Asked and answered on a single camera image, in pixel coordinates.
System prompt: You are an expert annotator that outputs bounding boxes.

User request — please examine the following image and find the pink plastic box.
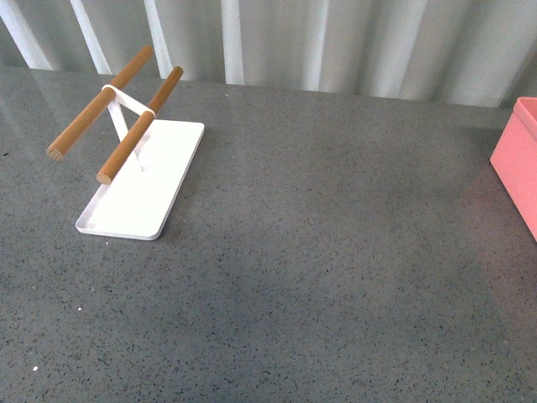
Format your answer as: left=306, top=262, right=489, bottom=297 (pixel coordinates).
left=490, top=97, right=536, bottom=238

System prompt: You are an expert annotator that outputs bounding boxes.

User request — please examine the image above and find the white pleated curtain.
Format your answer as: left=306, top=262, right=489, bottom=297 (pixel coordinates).
left=1, top=1, right=536, bottom=107

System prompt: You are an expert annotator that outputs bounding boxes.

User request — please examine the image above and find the white towel rack stand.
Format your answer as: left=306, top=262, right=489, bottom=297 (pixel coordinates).
left=46, top=46, right=205, bottom=241

